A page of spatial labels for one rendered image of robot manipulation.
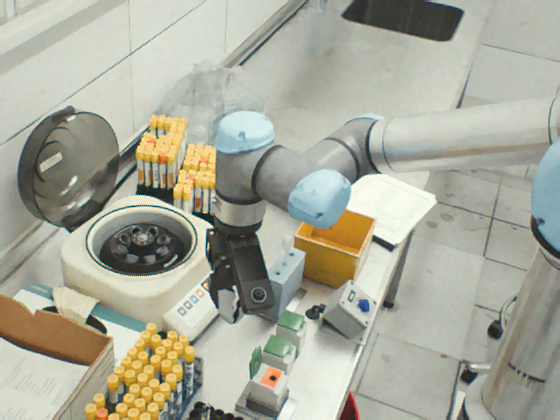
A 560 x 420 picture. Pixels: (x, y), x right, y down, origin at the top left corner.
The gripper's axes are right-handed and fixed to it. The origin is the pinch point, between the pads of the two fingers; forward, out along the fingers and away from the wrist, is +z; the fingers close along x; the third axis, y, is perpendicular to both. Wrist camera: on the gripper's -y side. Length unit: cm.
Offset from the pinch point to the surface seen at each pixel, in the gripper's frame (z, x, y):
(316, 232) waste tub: 10.4, -26.6, 30.9
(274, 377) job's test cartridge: 5.4, -4.7, -8.2
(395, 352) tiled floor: 99, -81, 65
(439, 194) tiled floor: 98, -142, 148
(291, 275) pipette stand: 3.4, -13.9, 11.9
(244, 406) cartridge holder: 11.3, -0.2, -8.2
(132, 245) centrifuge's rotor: 1.4, 13.0, 23.1
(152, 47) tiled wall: -12, 1, 77
